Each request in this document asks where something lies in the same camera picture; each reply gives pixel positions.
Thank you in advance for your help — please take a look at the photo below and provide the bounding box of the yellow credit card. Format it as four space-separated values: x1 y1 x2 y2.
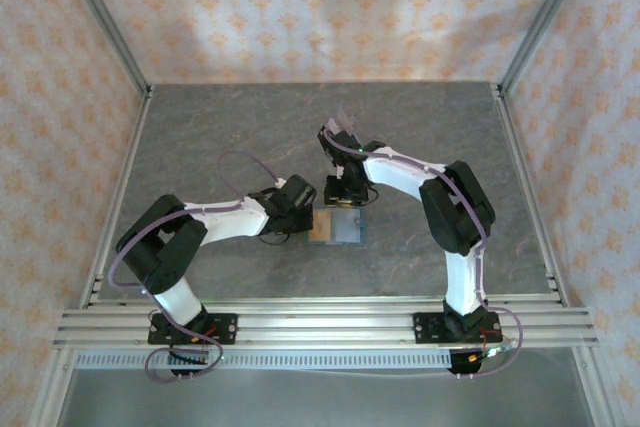
308 210 333 243

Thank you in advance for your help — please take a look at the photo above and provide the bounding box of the clear acrylic card stand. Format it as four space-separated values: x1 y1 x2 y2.
314 105 370 187

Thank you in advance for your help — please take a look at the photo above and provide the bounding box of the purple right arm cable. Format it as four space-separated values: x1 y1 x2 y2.
322 127 525 382

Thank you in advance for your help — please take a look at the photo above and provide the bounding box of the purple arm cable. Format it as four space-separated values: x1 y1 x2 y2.
108 149 286 384
322 127 525 382

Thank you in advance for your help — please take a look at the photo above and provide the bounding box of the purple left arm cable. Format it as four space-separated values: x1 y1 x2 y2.
108 149 286 384

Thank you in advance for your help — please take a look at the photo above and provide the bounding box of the aluminium mounting rail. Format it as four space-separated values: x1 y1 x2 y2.
51 304 600 351

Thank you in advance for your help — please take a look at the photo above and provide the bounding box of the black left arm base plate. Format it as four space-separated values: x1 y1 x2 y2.
147 312 238 347

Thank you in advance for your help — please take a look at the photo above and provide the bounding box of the grey slotted cable duct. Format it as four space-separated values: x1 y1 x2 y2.
73 349 454 372

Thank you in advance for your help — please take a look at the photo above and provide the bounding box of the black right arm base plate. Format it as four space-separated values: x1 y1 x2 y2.
413 311 502 346

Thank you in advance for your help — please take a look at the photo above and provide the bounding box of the aluminium table side rail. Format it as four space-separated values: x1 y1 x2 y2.
491 82 570 308
79 85 154 309

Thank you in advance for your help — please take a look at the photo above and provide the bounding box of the black cable clamp bracket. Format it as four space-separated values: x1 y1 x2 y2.
447 348 485 379

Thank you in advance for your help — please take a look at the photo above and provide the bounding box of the aluminium frame post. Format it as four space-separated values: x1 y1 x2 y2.
53 0 153 98
498 0 597 94

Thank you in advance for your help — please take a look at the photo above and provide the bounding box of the aluminium frame leg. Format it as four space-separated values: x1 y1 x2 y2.
572 346 615 427
29 346 76 427

